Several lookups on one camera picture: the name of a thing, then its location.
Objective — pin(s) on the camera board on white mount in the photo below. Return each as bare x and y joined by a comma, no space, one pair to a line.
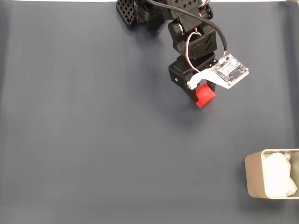
230,70

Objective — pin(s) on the white crumpled cloth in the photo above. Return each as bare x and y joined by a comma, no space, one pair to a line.
279,175

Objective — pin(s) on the red cube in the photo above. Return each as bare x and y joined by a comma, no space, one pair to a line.
205,95

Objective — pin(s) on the dark blue-grey table mat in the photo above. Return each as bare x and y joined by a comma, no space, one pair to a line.
93,140

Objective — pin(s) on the beige metal box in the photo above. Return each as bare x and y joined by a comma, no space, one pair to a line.
253,177

